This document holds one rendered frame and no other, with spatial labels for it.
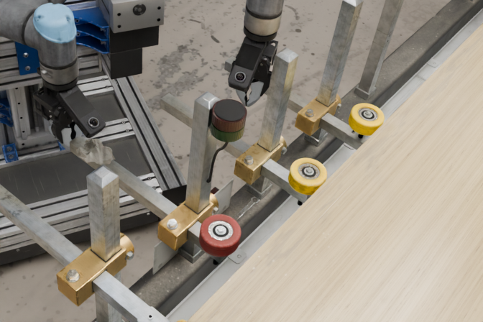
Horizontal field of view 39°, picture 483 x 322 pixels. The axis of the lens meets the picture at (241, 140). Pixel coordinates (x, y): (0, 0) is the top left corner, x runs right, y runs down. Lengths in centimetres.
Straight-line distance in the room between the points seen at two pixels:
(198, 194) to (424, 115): 62
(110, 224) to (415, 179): 70
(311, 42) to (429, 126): 176
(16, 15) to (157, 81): 166
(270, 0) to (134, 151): 118
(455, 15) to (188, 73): 120
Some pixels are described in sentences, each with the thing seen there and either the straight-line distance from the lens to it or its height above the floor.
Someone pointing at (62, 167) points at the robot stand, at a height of 21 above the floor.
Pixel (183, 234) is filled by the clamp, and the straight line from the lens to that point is 137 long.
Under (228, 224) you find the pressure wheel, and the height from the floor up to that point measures 91.
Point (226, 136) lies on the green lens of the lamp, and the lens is 116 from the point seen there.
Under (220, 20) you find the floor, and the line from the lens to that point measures 338.
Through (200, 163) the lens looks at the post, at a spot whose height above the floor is 102.
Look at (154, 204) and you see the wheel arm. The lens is 141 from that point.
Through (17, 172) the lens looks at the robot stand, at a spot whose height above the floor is 21.
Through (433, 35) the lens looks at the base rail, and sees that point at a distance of 233.
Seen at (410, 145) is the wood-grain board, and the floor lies 90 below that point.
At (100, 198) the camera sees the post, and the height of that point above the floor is 114.
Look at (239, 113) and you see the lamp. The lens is 116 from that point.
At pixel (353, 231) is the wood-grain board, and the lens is 138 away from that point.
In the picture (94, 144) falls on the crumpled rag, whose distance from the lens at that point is 150.
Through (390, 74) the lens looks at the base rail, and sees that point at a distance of 210.
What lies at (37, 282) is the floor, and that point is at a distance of 234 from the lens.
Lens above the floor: 196
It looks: 45 degrees down
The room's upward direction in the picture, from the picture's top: 9 degrees clockwise
